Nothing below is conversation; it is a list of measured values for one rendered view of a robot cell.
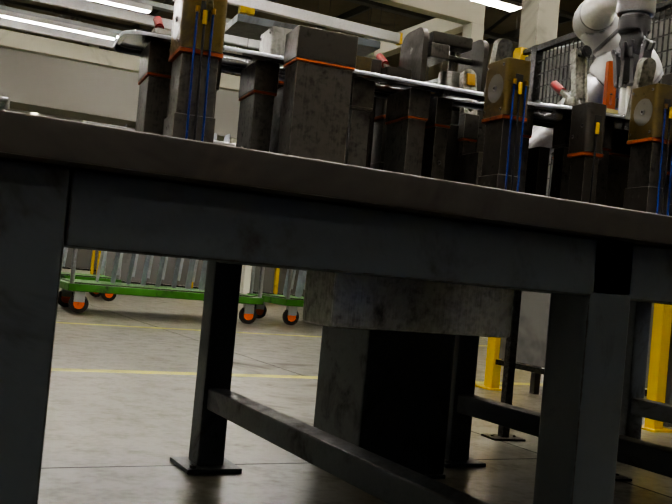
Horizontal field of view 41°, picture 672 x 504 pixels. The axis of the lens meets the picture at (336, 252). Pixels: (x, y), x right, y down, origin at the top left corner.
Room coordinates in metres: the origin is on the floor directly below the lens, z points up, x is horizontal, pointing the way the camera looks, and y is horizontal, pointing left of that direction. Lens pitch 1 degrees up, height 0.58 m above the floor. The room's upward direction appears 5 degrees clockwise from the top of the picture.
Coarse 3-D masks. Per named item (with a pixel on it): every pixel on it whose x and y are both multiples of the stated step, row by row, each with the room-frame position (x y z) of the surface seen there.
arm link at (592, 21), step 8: (592, 0) 2.48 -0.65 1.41; (600, 0) 2.42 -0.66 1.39; (608, 0) 2.38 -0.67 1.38; (616, 0) 2.36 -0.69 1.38; (664, 0) 2.26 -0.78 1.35; (584, 8) 2.53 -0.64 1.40; (592, 8) 2.47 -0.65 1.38; (600, 8) 2.43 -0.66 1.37; (608, 8) 2.40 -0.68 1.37; (584, 16) 2.54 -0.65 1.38; (592, 16) 2.49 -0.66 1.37; (600, 16) 2.46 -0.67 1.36; (608, 16) 2.46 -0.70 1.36; (584, 24) 2.56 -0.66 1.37; (592, 24) 2.53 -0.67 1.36; (600, 24) 2.52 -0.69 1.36; (608, 24) 2.54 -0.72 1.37
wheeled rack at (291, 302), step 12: (252, 276) 10.09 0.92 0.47; (288, 276) 9.29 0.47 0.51; (252, 288) 10.09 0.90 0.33; (288, 288) 9.28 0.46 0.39; (264, 300) 9.71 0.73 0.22; (276, 300) 9.45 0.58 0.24; (288, 300) 9.26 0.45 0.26; (300, 300) 9.33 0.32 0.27; (264, 312) 10.10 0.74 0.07; (288, 312) 9.34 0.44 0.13; (288, 324) 9.37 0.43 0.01
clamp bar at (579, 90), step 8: (576, 48) 2.27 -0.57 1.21; (584, 48) 2.25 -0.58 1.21; (576, 56) 2.27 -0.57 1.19; (584, 56) 2.28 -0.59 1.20; (576, 64) 2.27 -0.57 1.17; (584, 64) 2.28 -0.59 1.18; (576, 72) 2.26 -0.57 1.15; (584, 72) 2.28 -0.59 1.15; (576, 80) 2.26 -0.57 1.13; (584, 80) 2.27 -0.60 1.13; (576, 88) 2.26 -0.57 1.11; (584, 88) 2.27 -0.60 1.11; (576, 96) 2.25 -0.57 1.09; (584, 96) 2.27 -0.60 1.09
